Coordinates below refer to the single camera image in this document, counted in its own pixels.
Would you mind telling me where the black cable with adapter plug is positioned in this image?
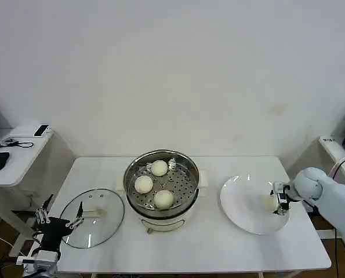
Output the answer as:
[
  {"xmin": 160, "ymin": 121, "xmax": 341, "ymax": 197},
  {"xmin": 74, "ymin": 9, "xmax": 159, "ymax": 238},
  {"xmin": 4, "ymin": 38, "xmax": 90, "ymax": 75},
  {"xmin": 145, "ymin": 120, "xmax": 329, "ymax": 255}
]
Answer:
[{"xmin": 0, "ymin": 138, "xmax": 35, "ymax": 149}]

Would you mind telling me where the white steamed bun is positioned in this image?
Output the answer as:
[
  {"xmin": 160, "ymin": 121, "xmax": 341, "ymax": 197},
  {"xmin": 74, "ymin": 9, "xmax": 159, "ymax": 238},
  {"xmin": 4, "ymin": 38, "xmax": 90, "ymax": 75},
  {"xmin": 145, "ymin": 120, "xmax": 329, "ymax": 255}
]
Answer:
[
  {"xmin": 154, "ymin": 189, "xmax": 175, "ymax": 210},
  {"xmin": 134, "ymin": 175, "xmax": 154, "ymax": 194},
  {"xmin": 151, "ymin": 160, "xmax": 169, "ymax": 177},
  {"xmin": 262, "ymin": 194, "xmax": 278, "ymax": 211}
]

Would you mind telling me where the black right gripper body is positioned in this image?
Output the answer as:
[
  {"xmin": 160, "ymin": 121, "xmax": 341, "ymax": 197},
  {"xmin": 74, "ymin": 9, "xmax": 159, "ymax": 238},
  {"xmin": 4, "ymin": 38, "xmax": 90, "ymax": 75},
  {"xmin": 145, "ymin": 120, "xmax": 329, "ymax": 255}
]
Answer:
[{"xmin": 275, "ymin": 190, "xmax": 291, "ymax": 210}]

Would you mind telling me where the perforated steel steamer basket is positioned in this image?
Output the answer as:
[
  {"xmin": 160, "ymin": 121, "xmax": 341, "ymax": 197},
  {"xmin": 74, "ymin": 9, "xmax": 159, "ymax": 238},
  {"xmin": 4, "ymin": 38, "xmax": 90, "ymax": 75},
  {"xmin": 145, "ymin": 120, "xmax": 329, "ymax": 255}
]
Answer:
[{"xmin": 124, "ymin": 149, "xmax": 199, "ymax": 214}]

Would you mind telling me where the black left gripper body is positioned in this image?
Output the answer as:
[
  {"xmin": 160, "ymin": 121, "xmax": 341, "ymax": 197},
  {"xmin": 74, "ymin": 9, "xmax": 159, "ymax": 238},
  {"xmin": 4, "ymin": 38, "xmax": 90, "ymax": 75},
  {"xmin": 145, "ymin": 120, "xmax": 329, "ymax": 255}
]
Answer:
[{"xmin": 39, "ymin": 217, "xmax": 72, "ymax": 253}]

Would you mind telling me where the white floor cable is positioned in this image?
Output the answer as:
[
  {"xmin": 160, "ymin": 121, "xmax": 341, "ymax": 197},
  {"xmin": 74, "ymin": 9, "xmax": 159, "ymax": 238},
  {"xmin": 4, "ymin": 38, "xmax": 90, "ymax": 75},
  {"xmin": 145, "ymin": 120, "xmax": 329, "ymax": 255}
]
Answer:
[{"xmin": 0, "ymin": 228, "xmax": 28, "ymax": 259}]

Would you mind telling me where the white desk with label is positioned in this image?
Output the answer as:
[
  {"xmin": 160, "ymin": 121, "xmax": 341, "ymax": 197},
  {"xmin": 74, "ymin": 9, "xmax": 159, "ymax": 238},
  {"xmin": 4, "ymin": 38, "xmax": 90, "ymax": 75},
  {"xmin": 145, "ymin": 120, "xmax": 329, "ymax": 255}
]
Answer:
[{"xmin": 318, "ymin": 136, "xmax": 345, "ymax": 257}]

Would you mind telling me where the white side desk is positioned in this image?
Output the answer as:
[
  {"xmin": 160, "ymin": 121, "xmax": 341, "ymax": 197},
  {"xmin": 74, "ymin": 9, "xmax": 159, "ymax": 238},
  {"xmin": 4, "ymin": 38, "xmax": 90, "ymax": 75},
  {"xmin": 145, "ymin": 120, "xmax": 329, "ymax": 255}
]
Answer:
[{"xmin": 0, "ymin": 127, "xmax": 56, "ymax": 258}]

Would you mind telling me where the small black-faced phone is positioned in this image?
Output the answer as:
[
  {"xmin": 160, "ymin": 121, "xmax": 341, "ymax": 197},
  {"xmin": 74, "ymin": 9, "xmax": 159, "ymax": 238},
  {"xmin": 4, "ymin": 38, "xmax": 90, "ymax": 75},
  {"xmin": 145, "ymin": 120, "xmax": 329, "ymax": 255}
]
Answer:
[{"xmin": 34, "ymin": 125, "xmax": 50, "ymax": 137}]

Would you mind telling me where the thin white cable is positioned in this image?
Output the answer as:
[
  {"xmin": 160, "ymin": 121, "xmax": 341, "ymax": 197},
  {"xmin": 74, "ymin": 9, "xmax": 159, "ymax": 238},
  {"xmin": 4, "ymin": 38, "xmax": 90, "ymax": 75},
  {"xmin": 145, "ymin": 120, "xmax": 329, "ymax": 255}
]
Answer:
[{"xmin": 327, "ymin": 155, "xmax": 345, "ymax": 180}]

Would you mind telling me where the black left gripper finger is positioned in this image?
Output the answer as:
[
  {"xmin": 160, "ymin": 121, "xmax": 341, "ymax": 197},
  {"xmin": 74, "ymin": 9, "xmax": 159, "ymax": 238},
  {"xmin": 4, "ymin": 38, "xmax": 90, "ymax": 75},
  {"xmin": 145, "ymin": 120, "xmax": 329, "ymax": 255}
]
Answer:
[
  {"xmin": 64, "ymin": 201, "xmax": 85, "ymax": 230},
  {"xmin": 34, "ymin": 193, "xmax": 55, "ymax": 226}
]

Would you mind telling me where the white round plate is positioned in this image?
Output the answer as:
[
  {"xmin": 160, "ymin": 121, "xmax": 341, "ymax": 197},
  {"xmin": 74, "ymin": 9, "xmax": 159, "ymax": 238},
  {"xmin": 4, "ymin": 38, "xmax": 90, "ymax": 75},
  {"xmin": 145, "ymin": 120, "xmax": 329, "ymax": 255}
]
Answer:
[{"xmin": 220, "ymin": 174, "xmax": 290, "ymax": 235}]

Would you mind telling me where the flat white box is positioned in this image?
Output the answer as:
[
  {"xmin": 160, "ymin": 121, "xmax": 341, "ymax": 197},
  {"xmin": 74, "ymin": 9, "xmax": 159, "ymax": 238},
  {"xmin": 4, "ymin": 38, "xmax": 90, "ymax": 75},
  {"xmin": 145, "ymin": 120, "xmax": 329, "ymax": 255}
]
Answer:
[{"xmin": 9, "ymin": 126, "xmax": 53, "ymax": 138}]

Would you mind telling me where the round glass lid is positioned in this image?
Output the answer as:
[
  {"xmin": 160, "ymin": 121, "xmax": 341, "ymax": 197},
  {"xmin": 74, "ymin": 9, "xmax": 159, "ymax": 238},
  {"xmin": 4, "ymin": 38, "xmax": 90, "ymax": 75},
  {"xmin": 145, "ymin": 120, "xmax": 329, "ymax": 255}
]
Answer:
[{"xmin": 58, "ymin": 188, "xmax": 125, "ymax": 249}]

